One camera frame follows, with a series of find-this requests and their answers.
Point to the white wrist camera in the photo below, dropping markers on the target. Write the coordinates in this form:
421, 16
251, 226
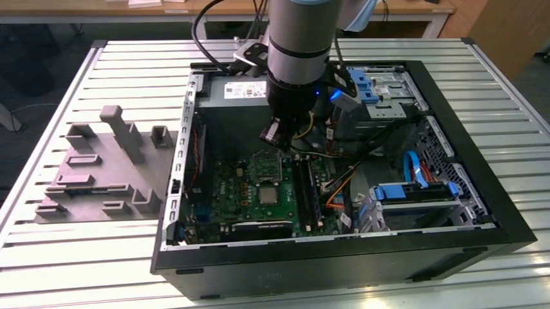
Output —
346, 103

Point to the empty blue drive carrier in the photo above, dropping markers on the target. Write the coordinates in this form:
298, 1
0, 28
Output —
365, 87

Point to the grey metal wrist bracket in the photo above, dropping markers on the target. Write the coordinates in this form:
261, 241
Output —
251, 53

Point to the green RAM stick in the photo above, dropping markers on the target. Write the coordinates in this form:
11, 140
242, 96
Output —
86, 192

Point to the silver disk bay cage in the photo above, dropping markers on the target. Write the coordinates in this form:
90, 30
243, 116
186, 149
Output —
386, 111

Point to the grey power supply unit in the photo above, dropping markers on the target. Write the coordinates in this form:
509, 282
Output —
233, 128

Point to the black RAM slot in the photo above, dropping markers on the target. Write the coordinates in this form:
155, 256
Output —
302, 193
314, 193

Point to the green motherboard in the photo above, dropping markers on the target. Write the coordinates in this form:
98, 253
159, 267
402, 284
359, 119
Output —
233, 193

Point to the hard disk in blue carrier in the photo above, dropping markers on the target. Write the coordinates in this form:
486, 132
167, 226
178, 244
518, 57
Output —
393, 192

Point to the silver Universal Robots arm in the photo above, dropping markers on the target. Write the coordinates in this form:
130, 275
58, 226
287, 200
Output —
301, 38

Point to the CPU socket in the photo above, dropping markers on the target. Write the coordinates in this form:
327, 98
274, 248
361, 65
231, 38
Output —
269, 185

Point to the white box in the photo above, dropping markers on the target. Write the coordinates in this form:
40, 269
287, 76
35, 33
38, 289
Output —
143, 4

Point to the grey parts rack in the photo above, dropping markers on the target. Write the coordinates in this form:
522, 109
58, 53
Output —
116, 193

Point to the CPU with silver top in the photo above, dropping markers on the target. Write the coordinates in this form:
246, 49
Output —
269, 196

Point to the silver drive cage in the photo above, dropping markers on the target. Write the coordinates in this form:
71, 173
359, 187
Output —
421, 203

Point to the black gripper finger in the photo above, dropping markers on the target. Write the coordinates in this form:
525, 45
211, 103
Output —
287, 138
270, 132

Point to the black PC case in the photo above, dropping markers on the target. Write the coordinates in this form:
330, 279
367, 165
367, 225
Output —
301, 273

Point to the wooden desk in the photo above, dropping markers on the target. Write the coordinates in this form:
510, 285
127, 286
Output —
413, 8

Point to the wooden cabinet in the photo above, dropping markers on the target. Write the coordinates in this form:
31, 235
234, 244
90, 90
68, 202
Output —
502, 32

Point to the blue port connector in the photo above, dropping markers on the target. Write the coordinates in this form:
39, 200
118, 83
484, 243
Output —
181, 233

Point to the black graphics card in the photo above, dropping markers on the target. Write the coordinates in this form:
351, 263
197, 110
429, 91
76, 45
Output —
262, 227

